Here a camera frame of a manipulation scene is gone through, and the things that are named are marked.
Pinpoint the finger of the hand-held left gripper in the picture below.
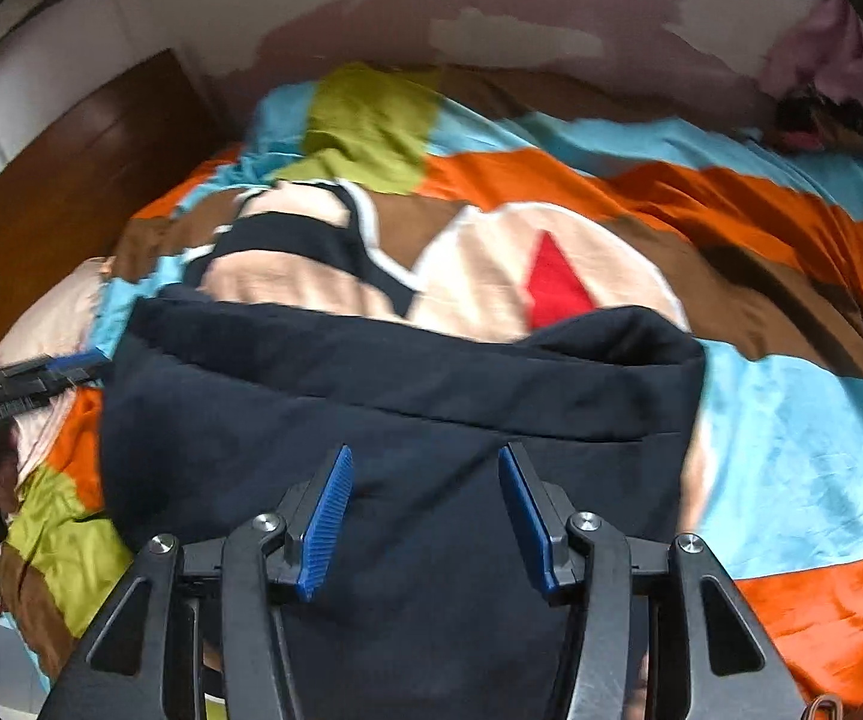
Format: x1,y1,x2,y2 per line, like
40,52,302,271
0,381,76,422
0,349,113,385

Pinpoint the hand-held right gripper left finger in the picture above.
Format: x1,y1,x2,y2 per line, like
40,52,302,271
37,444,355,720

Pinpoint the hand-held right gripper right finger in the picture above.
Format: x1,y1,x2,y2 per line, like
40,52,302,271
497,442,811,720

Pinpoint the navy padded jacket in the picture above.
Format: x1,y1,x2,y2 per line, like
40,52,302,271
99,285,706,720

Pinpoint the dark clothes pile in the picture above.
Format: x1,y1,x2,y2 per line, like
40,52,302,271
771,86,863,157

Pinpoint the cream pillow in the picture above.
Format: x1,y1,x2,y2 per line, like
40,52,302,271
0,255,116,496

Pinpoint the wooden bed headboard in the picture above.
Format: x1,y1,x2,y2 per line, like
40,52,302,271
0,49,214,355

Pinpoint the colourful patchwork blanket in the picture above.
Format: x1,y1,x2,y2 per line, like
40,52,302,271
0,64,863,720

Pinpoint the pink hanging cloth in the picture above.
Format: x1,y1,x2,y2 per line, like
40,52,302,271
765,0,863,107

